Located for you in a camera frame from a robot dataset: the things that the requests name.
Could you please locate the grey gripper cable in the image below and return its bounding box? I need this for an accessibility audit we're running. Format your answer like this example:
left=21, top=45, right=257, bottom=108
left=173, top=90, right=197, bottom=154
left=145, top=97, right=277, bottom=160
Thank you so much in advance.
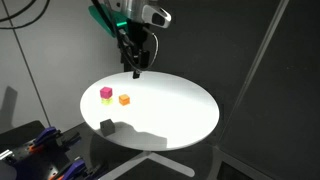
left=143, top=26, right=160, bottom=72

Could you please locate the orange block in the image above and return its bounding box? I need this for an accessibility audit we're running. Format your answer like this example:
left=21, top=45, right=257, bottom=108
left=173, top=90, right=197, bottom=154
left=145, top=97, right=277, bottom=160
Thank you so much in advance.
left=118, top=94, right=131, bottom=107

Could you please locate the white table base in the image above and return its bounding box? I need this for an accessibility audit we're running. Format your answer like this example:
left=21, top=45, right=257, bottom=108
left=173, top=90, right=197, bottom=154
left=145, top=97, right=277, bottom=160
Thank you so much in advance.
left=99, top=149, right=196, bottom=180

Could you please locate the purple spring clamp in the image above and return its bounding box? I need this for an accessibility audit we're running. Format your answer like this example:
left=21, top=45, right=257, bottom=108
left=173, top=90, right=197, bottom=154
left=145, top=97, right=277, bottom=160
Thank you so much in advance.
left=27, top=126, right=83, bottom=155
left=47, top=157, right=108, bottom=180

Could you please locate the pink block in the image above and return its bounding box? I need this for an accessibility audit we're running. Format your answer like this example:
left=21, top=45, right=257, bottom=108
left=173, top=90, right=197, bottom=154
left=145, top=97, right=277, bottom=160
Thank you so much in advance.
left=99, top=86, right=114, bottom=100

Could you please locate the black wall cable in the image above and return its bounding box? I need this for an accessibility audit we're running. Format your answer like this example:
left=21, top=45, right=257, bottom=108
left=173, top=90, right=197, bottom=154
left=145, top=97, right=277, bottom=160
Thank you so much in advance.
left=0, top=0, right=38, bottom=23
left=0, top=0, right=52, bottom=31

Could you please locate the yellow-green block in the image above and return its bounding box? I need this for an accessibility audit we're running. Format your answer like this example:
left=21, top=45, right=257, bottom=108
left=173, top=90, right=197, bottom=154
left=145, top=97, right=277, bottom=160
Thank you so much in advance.
left=101, top=96, right=114, bottom=106

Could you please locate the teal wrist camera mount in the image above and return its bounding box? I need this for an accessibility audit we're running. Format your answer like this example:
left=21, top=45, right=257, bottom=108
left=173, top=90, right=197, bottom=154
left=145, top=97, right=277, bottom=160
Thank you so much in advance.
left=87, top=4, right=130, bottom=38

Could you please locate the grey block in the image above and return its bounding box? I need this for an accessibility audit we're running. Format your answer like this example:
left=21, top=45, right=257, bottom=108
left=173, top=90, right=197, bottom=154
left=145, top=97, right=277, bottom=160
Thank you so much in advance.
left=99, top=118, right=116, bottom=137

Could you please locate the black equipment with cables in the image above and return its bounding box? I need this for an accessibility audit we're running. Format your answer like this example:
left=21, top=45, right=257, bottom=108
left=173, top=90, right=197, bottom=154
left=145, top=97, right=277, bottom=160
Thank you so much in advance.
left=0, top=119, right=113, bottom=180

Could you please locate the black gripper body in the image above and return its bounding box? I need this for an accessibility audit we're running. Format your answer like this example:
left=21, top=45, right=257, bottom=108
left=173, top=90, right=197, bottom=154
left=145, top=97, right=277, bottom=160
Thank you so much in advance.
left=117, top=21, right=151, bottom=72

